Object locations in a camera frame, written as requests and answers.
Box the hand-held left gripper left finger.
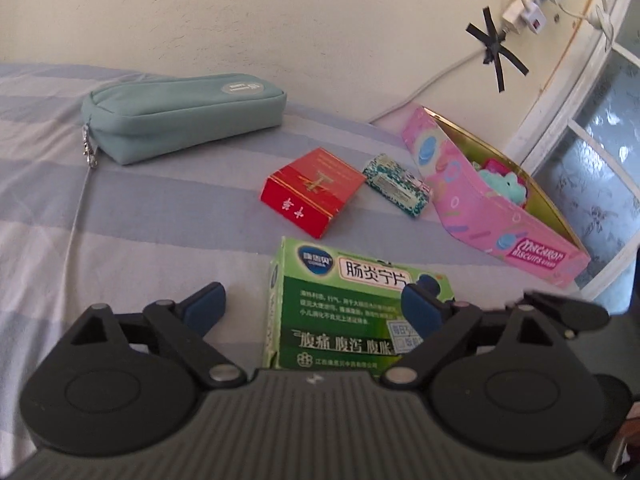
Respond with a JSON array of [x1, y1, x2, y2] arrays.
[[70, 281, 248, 389]]

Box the white cable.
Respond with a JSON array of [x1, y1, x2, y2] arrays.
[[552, 0, 613, 52], [369, 52, 488, 123]]

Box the black tape cross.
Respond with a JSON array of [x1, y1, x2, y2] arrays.
[[466, 6, 531, 93]]

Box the teal teddy bear red heart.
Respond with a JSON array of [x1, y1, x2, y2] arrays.
[[475, 167, 528, 208]]

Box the small teal patterned box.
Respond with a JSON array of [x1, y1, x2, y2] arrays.
[[362, 155, 431, 219]]

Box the teal zipper pouch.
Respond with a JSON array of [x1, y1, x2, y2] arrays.
[[81, 74, 288, 170]]

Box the red cardboard box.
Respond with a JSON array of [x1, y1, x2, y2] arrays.
[[260, 147, 367, 239]]

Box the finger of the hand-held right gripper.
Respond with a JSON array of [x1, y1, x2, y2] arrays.
[[505, 290, 611, 337]]

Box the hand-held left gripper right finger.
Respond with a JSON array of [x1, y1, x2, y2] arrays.
[[382, 280, 573, 390]]

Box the green medicine box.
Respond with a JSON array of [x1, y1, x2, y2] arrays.
[[262, 236, 457, 371]]

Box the pink tin box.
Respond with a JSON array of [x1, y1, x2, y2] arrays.
[[401, 105, 592, 289]]

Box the white framed window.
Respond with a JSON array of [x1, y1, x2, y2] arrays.
[[505, 0, 640, 306]]

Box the striped bed sheet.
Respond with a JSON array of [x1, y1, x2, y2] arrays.
[[0, 62, 591, 480]]

